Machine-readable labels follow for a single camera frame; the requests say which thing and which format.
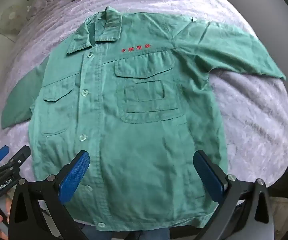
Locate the green button-up work shirt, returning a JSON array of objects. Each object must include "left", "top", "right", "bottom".
[{"left": 1, "top": 6, "right": 287, "bottom": 231}]

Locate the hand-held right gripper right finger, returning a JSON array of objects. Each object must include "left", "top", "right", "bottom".
[{"left": 193, "top": 150, "right": 275, "bottom": 240}]

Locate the purple fleece blanket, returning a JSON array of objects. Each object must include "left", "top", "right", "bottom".
[{"left": 0, "top": 0, "right": 288, "bottom": 233}]

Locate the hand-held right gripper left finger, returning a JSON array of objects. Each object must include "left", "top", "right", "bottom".
[{"left": 8, "top": 150, "right": 91, "bottom": 240}]

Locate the white round fan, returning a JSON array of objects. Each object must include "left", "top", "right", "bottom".
[{"left": 0, "top": 4, "right": 29, "bottom": 35}]

